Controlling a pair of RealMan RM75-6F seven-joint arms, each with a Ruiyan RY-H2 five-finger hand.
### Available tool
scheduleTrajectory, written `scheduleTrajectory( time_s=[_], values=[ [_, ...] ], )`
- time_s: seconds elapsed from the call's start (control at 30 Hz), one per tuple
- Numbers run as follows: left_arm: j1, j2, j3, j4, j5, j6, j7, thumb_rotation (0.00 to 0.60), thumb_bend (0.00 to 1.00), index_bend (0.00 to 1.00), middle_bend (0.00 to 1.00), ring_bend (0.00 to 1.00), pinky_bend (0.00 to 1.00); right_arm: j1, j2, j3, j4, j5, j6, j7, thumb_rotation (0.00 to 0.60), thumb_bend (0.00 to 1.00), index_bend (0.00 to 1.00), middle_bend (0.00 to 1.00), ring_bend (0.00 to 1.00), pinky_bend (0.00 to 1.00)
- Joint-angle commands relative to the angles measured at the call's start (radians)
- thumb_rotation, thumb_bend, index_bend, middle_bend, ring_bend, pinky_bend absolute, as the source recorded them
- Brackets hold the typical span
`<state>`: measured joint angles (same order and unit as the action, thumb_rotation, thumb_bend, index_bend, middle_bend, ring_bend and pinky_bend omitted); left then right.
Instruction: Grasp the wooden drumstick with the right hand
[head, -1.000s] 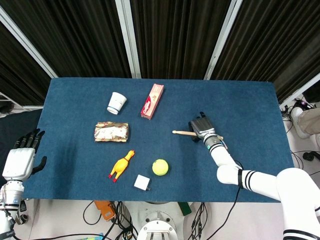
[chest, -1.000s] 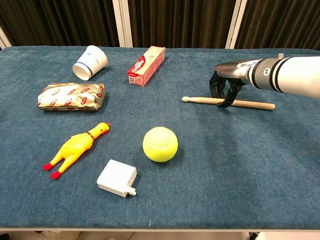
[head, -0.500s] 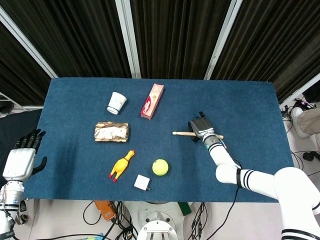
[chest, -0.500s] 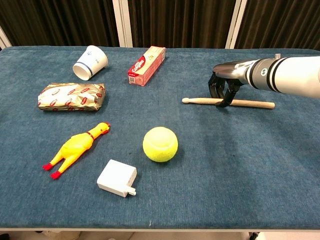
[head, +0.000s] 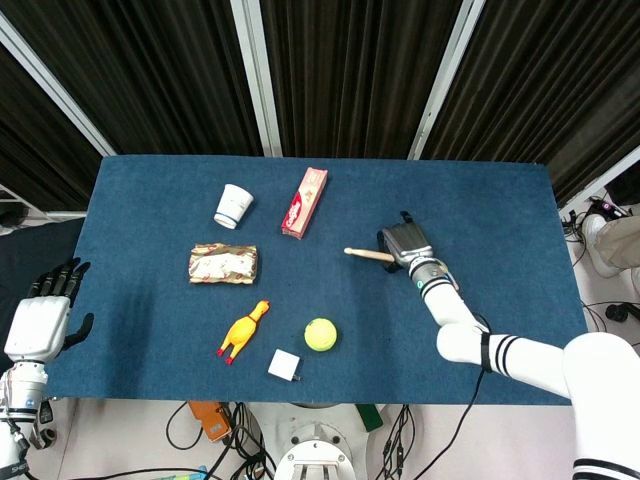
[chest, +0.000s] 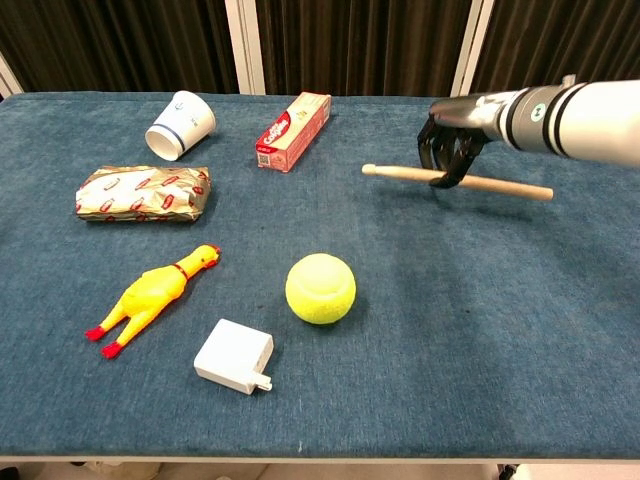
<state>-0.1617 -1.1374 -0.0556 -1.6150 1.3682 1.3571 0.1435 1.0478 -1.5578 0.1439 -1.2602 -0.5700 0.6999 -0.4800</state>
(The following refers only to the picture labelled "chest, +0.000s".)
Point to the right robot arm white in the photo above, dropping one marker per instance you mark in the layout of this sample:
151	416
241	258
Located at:
570	125

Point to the wooden drumstick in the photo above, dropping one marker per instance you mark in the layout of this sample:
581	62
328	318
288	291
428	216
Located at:
400	173

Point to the gold foil snack packet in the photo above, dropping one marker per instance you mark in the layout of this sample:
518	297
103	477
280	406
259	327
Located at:
142	194

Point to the yellow-green tennis ball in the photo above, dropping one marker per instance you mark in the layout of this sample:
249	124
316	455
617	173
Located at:
321	288

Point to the white frame post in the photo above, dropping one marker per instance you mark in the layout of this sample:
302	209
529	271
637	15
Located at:
472	47
9	77
246	47

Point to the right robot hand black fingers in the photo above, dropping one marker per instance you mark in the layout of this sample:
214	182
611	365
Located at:
462	120

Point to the white paper cup blue rim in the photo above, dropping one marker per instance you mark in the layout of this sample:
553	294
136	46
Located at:
181	125

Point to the red toothpaste box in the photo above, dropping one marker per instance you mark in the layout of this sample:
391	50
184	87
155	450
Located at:
295	132

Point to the white power adapter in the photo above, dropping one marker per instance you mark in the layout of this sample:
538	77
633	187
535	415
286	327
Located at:
234	356

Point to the blue table cloth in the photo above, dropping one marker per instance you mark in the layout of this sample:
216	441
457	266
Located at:
450	325

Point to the dark pleated curtain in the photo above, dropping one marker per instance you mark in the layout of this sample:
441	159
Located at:
360	47
125	45
560	42

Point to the yellow rubber chicken toy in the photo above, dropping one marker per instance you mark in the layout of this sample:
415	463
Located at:
150	297

